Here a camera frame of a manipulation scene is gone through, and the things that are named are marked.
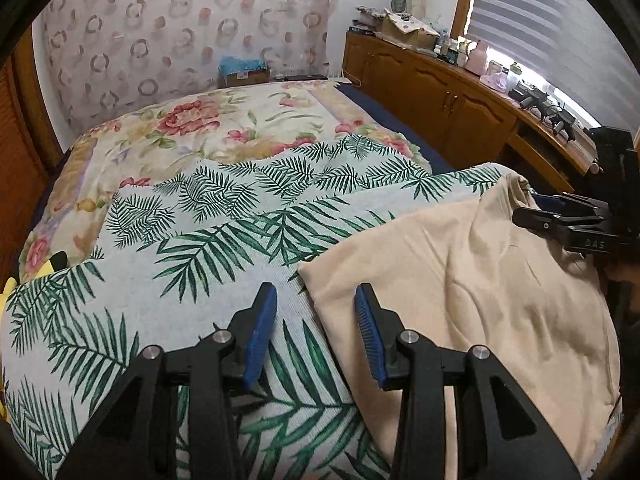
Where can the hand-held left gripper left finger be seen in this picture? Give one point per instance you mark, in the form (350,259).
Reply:
(260,340)

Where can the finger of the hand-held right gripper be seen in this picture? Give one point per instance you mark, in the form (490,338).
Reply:
(575,225)
(575,205)

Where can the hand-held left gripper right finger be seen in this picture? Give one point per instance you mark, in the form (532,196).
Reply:
(370,340)

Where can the beige printed t-shirt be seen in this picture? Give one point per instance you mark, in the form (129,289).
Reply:
(475,285)

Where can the black hand-held device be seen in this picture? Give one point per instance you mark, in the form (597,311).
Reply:
(562,121)
(530,97)

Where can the palm leaf print blanket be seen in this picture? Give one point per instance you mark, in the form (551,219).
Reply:
(175,260)

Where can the white plastic jar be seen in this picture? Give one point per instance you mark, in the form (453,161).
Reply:
(514,76)

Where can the pale purple bag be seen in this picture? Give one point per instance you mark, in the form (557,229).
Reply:
(494,81)

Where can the pink bottle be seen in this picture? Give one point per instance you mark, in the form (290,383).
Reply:
(478,57)

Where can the grey window blind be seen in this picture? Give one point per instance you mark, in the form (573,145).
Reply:
(560,20)

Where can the wooden cabinet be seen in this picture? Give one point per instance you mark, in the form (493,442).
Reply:
(425,90)

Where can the navy blue mattress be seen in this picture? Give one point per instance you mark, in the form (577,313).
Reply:
(400,130)

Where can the yellow plush toy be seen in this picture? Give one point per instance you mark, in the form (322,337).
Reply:
(46,271)

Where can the floral bedsheet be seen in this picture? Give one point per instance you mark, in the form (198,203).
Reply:
(200,120)

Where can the open cardboard box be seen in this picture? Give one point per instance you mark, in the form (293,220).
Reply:
(410,35)

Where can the cardboard box with blue filling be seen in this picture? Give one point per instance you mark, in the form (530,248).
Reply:
(245,77)

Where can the small round grey fan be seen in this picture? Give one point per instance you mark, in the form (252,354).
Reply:
(399,2)

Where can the wooden slatted door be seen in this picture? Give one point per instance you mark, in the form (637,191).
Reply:
(22,170)

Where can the wooden window frame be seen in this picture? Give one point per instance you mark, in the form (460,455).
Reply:
(465,0)

